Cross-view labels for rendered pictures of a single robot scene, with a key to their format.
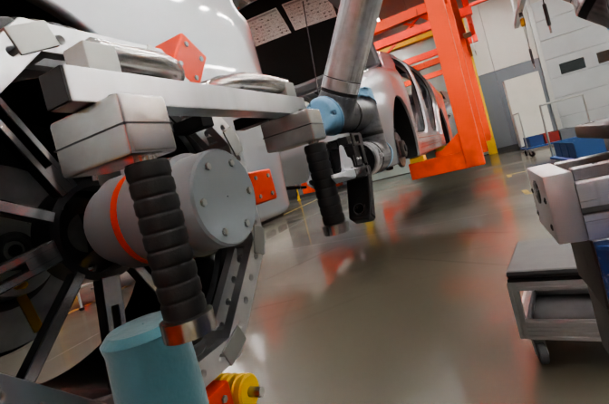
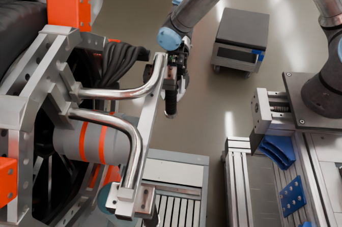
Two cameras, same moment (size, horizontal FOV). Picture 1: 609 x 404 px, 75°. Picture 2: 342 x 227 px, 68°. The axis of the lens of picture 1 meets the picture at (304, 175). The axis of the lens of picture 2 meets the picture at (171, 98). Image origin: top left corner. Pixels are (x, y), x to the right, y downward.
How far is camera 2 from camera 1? 0.64 m
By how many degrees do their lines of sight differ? 54
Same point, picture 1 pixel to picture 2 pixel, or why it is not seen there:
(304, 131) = (169, 87)
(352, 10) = not seen: outside the picture
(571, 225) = (261, 130)
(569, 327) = (232, 63)
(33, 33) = (29, 114)
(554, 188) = (263, 122)
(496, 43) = not seen: outside the picture
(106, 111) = (143, 214)
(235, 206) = not seen: hidden behind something
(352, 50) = (201, 15)
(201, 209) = not seen: hidden behind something
